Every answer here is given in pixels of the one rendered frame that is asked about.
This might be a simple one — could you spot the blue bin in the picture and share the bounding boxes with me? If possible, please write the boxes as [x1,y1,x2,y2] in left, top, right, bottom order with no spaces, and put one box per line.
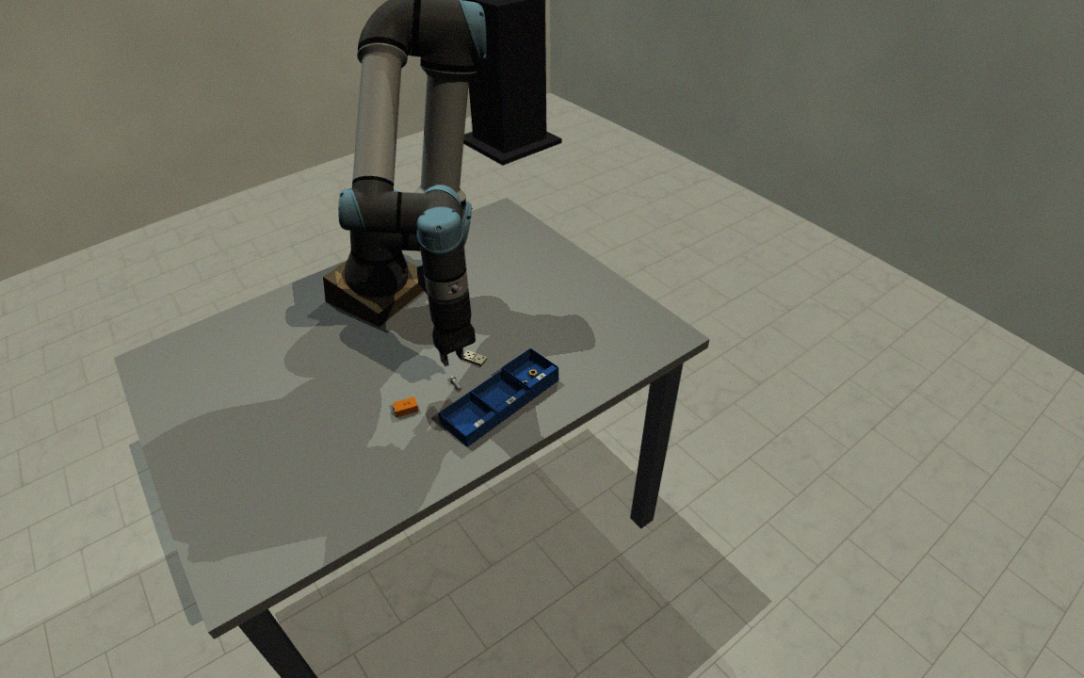
[438,348,558,447]

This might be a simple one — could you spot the cream domino tile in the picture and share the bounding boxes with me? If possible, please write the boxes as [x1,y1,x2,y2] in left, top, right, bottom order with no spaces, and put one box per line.
[463,350,487,366]

